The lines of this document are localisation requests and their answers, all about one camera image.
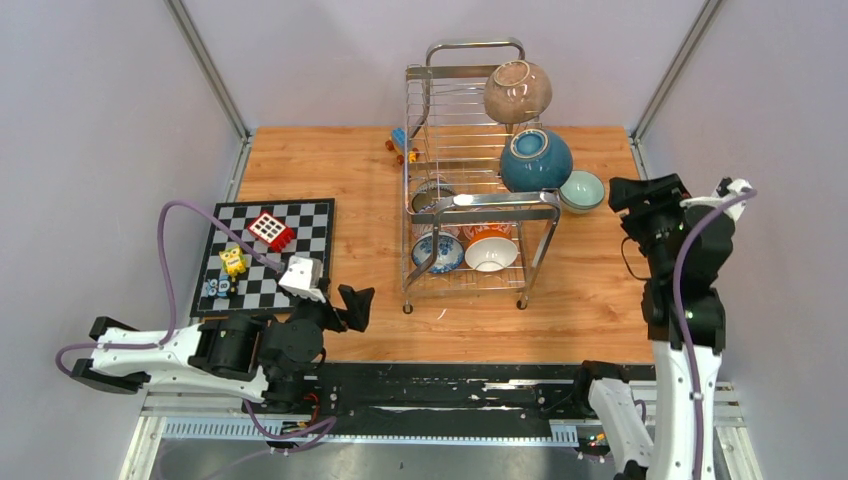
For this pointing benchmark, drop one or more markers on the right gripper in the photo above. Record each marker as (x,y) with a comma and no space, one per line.
(664,192)

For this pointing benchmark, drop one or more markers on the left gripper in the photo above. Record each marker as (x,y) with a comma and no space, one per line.
(357,302)

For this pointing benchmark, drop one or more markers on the large ribbed celadon bowl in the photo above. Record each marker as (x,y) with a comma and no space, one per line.
(583,186)

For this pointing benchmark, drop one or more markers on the small celadon green bowl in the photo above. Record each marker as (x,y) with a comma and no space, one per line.
(579,208)

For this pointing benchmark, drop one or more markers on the teal glazed bowl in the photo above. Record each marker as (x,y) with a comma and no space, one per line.
(534,160)

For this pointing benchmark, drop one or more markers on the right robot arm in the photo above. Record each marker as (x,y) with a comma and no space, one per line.
(685,240)

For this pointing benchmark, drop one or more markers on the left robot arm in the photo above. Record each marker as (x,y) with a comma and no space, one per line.
(257,358)

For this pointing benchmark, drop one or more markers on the steel two-tier dish rack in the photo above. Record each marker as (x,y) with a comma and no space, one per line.
(460,145)

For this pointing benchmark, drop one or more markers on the orange geometric pattern bowl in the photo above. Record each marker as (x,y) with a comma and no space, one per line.
(419,230)

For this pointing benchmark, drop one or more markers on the black white chessboard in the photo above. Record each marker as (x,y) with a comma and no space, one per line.
(257,290)

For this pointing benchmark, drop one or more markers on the blue floral bowl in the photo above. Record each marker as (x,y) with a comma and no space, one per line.
(449,252)

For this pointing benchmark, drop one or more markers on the red toy brick block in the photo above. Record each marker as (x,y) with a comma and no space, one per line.
(271,231)

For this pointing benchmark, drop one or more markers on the dark patterned bowl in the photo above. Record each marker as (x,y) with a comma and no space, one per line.
(429,193)

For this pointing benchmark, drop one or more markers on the orange floral white bowl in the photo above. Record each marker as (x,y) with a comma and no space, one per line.
(476,231)

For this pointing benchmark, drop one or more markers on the yellow owl toy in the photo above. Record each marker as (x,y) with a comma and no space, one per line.
(233,261)

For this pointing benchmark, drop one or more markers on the blue owl toy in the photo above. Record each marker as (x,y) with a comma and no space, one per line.
(222,287)

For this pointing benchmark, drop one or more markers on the orange bowl white inside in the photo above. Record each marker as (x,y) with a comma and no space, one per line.
(491,254)

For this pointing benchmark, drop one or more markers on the toy brick car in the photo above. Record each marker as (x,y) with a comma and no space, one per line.
(399,144)

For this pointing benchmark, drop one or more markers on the brown speckled bowl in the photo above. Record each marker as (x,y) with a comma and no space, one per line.
(517,92)

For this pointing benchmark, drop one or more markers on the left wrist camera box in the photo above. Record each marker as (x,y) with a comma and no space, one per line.
(301,278)

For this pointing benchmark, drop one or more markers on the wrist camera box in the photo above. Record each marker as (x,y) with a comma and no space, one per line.
(727,190)
(301,278)

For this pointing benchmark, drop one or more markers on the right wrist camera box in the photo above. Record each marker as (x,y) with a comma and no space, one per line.
(727,190)

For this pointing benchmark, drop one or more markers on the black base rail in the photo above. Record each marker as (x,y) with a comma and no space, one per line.
(431,401)

